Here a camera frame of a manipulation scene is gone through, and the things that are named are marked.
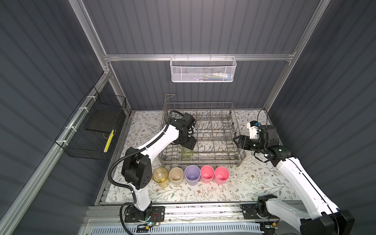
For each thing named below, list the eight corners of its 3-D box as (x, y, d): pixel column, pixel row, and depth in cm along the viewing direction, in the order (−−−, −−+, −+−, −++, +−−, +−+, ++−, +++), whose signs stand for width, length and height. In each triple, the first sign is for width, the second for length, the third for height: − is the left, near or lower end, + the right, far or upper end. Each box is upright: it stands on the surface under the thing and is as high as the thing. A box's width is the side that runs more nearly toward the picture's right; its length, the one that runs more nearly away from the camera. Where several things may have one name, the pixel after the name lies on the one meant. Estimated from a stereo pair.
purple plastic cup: (183, 184, 85) (181, 176, 75) (187, 171, 90) (187, 162, 80) (196, 189, 83) (196, 181, 73) (200, 175, 88) (201, 166, 78)
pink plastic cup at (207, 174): (201, 186, 84) (202, 179, 76) (200, 172, 89) (201, 165, 81) (213, 185, 84) (215, 179, 76) (211, 172, 89) (213, 165, 81)
